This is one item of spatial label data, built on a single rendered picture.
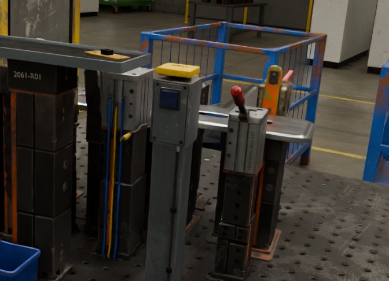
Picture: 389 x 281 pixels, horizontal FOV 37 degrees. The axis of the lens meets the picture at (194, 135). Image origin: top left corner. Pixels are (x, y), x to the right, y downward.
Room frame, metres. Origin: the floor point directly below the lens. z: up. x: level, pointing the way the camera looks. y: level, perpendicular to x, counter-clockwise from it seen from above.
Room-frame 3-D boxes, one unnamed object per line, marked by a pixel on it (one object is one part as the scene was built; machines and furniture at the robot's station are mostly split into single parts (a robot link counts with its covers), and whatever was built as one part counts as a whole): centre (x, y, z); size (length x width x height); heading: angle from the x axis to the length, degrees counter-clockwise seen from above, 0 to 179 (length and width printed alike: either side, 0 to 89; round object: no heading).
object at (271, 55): (3.68, -0.25, 0.47); 1.20 x 0.80 x 0.95; 156
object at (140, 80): (1.19, 0.15, 0.90); 0.13 x 0.10 x 0.41; 165
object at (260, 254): (1.27, -0.19, 0.84); 0.18 x 0.06 x 0.29; 165
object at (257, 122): (1.12, -0.10, 0.88); 0.11 x 0.10 x 0.36; 165
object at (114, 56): (1.04, 0.17, 1.17); 0.08 x 0.04 x 0.01; 55
